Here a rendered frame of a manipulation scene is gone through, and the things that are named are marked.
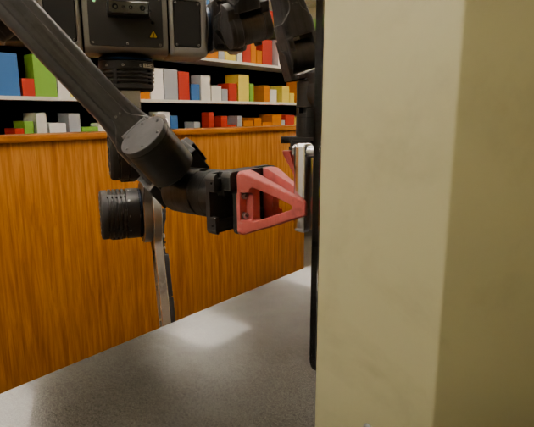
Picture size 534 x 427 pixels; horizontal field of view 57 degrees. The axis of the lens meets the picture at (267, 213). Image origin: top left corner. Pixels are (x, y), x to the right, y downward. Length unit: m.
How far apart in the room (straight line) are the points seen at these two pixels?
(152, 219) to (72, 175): 0.85
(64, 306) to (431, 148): 2.36
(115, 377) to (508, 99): 0.49
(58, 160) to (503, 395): 2.23
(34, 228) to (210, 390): 1.95
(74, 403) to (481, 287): 0.41
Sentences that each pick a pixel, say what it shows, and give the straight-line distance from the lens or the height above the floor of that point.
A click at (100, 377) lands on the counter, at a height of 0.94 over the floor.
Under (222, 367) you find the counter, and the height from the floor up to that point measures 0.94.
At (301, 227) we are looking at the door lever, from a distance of 0.50.
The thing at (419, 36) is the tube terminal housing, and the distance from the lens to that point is 0.38.
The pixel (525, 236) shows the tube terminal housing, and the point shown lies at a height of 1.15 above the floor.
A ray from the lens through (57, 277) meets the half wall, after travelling 2.55.
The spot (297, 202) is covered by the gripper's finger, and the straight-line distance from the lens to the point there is 0.49.
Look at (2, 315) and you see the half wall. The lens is 2.49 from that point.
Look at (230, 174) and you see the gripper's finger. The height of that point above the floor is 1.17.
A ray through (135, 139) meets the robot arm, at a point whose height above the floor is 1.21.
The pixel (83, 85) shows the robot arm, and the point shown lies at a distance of 0.67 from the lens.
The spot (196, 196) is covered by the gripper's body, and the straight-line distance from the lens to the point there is 0.56.
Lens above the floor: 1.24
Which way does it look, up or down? 12 degrees down
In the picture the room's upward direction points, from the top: straight up
